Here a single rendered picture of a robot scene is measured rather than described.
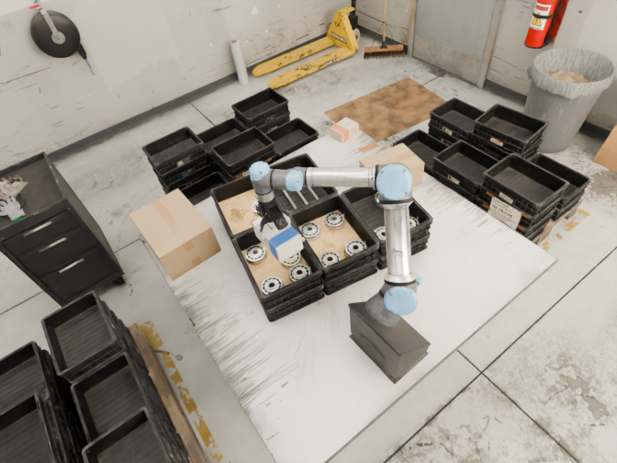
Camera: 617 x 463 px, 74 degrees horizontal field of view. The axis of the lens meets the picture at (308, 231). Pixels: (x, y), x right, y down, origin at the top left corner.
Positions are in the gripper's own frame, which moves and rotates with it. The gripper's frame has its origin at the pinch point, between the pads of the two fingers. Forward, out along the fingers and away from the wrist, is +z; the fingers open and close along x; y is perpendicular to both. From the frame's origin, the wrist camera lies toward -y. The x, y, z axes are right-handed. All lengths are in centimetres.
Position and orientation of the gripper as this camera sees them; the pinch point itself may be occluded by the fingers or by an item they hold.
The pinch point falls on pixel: (276, 232)
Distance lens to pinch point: 174.4
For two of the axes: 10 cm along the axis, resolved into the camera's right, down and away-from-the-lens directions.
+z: 1.0, 6.5, 7.5
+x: -8.0, 5.0, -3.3
